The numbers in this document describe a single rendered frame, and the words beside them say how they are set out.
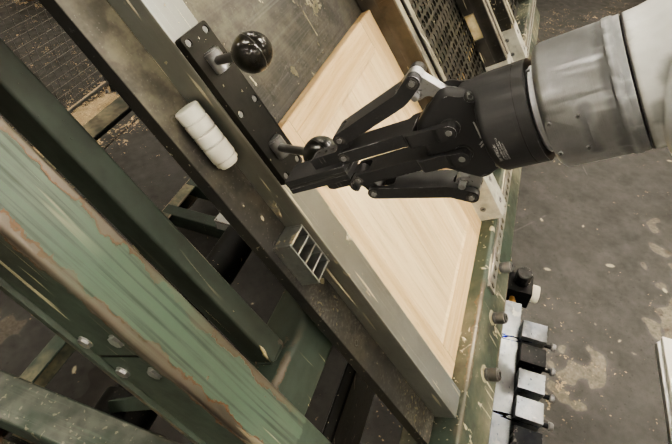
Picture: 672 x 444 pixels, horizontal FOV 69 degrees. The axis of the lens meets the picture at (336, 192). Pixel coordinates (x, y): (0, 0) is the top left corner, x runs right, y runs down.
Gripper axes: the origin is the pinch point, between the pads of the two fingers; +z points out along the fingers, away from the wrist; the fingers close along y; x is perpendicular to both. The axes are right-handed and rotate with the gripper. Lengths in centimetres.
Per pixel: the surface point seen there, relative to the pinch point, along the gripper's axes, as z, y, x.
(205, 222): 144, 58, 86
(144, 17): 12.7, -19.3, 6.0
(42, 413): 80, 26, -15
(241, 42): 1.0, -13.3, 2.2
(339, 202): 13.7, 14.9, 15.6
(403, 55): 12, 11, 55
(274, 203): 14.4, 6.1, 6.0
